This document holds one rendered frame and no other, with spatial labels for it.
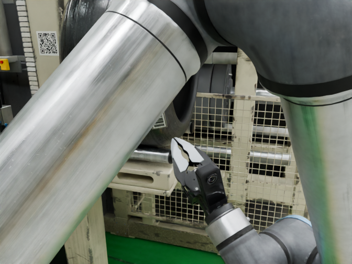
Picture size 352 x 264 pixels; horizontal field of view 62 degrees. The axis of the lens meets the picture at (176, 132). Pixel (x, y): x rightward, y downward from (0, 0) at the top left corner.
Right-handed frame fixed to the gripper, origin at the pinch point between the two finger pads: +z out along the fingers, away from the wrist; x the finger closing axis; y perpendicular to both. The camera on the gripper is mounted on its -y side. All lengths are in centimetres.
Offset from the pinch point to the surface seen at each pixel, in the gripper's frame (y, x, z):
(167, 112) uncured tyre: 3.3, 3.0, 9.9
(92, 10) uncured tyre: -15.5, -3.8, 33.4
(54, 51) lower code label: 7, -16, 51
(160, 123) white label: 3.2, -0.4, 7.9
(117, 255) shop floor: 123, -37, 5
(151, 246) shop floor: 129, -18, 0
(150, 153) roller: 17.4, -4.6, 7.6
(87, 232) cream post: 58, -37, 7
